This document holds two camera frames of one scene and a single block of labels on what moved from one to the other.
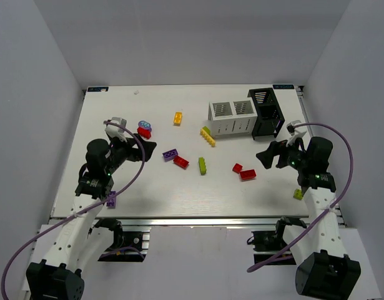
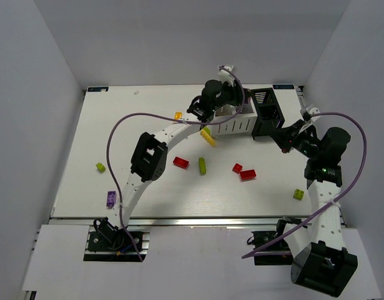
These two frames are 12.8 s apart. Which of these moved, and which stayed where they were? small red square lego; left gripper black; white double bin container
Moved: left gripper black
Stayed: white double bin container; small red square lego
